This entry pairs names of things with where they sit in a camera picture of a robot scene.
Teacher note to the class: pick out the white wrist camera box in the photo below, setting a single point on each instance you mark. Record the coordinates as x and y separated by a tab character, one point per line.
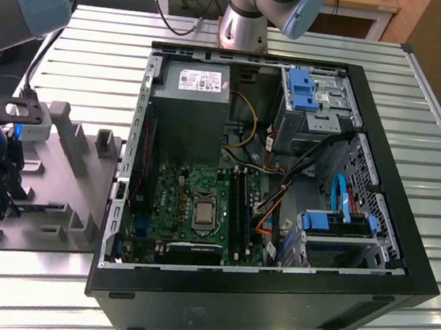
37	128

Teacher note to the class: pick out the grey parts rack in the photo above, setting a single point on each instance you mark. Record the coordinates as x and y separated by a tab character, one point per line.
61	194

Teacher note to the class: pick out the CPU in metal socket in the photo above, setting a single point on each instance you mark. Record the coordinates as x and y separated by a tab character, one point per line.
204	213

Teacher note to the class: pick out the black graphics card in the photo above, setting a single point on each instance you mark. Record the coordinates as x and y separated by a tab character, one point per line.
194	251

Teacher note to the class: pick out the grey power supply unit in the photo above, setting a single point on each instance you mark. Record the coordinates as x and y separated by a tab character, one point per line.
184	129

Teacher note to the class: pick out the black open PC case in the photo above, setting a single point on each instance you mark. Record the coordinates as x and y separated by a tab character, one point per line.
228	305

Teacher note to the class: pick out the hard disk in blue carrier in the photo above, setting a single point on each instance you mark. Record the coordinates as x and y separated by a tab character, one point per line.
317	222

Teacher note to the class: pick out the blue plastic drive latch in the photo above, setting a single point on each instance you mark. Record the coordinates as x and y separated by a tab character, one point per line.
301	86

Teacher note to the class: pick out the silver drive cage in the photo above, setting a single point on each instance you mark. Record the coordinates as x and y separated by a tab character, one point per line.
320	124

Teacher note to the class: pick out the silver disk bay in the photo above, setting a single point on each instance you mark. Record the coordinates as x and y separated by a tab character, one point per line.
339	239

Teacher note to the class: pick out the green motherboard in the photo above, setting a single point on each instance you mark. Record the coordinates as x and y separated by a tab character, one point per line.
173	191

